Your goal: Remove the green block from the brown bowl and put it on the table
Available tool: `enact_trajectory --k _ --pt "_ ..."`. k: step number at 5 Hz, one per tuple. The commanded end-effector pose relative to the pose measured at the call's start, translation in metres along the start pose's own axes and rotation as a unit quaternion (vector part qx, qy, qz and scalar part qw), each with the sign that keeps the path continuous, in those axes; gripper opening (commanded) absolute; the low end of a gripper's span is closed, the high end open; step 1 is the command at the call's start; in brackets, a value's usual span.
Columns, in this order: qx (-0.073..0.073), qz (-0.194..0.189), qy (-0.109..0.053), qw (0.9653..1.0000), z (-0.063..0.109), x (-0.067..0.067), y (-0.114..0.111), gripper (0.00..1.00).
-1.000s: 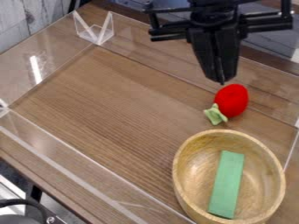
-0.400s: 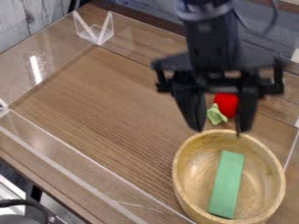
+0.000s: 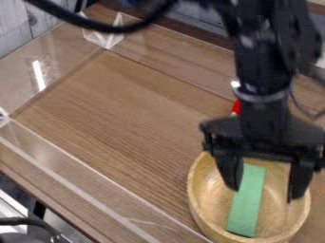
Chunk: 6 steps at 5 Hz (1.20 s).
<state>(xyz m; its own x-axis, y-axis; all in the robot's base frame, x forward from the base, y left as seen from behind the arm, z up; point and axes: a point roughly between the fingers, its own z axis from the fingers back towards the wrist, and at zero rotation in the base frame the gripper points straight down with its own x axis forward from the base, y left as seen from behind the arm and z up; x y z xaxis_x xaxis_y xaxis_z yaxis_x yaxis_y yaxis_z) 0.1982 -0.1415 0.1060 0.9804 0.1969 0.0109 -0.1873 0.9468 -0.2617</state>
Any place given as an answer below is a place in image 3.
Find clear acrylic front panel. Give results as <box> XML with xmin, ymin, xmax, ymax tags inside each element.
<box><xmin>0</xmin><ymin>109</ymin><xmax>211</xmax><ymax>243</ymax></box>

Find black cable bottom left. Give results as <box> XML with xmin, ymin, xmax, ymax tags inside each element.
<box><xmin>0</xmin><ymin>216</ymin><xmax>59</xmax><ymax>243</ymax></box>

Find brown wooden bowl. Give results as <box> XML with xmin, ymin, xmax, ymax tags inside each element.
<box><xmin>187</xmin><ymin>152</ymin><xmax>312</xmax><ymax>243</ymax></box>

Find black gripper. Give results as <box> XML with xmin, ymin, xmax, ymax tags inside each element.
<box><xmin>199</xmin><ymin>100</ymin><xmax>325</xmax><ymax>202</ymax></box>

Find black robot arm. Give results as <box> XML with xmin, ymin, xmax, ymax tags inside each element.
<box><xmin>189</xmin><ymin>0</ymin><xmax>325</xmax><ymax>201</ymax></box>

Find green rectangular block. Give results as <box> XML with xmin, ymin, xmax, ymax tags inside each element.
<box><xmin>226</xmin><ymin>163</ymin><xmax>265</xmax><ymax>237</ymax></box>

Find black table leg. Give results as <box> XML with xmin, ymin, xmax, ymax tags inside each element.
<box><xmin>34</xmin><ymin>201</ymin><xmax>46</xmax><ymax>219</ymax></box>

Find clear acrylic corner bracket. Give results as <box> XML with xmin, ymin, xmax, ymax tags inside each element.
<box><xmin>79</xmin><ymin>11</ymin><xmax>124</xmax><ymax>49</ymax></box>

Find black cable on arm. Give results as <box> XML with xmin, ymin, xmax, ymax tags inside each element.
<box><xmin>289</xmin><ymin>91</ymin><xmax>325</xmax><ymax>122</ymax></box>

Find red plush strawberry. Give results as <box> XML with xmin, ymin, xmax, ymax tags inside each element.
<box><xmin>231</xmin><ymin>99</ymin><xmax>241</xmax><ymax>117</ymax></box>

